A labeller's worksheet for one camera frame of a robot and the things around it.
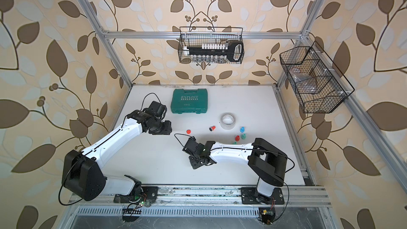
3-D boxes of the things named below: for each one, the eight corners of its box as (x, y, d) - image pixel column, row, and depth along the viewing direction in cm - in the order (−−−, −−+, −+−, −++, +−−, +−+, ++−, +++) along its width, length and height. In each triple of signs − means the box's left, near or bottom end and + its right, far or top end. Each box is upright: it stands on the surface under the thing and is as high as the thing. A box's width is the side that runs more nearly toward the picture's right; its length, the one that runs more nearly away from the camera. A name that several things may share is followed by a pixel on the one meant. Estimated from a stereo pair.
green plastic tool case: (169, 114, 106) (168, 109, 102) (174, 93, 118) (172, 88, 114) (207, 114, 106) (207, 109, 102) (208, 93, 118) (208, 88, 114)
